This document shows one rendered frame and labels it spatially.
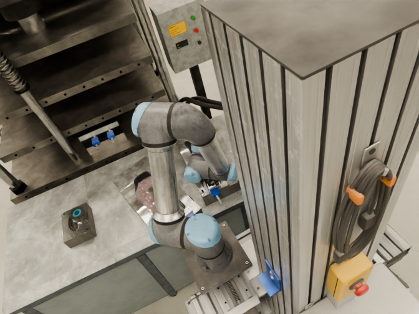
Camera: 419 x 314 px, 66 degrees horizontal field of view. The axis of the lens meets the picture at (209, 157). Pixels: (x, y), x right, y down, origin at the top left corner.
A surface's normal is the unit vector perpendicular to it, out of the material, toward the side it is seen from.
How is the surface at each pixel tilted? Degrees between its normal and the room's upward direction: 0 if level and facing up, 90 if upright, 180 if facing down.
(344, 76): 90
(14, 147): 0
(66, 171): 0
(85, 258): 0
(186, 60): 90
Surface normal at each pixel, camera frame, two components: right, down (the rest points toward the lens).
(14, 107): -0.20, -0.65
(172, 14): 0.38, 0.64
